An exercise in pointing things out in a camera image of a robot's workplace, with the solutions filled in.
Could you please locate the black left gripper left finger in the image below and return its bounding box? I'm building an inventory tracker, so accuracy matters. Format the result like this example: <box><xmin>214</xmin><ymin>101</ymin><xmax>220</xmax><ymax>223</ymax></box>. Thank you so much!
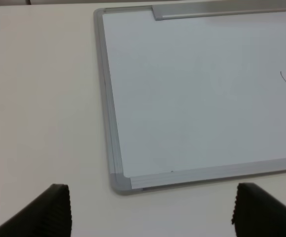
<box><xmin>0</xmin><ymin>184</ymin><xmax>72</xmax><ymax>237</ymax></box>

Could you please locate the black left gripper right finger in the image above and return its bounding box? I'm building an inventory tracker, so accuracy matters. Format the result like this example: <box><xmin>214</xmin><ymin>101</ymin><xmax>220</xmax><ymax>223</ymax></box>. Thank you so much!
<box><xmin>231</xmin><ymin>183</ymin><xmax>286</xmax><ymax>237</ymax></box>

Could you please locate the aluminium framed whiteboard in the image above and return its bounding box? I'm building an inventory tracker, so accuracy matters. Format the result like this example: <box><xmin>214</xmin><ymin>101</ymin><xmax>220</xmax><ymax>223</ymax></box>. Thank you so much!
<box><xmin>94</xmin><ymin>3</ymin><xmax>286</xmax><ymax>193</ymax></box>

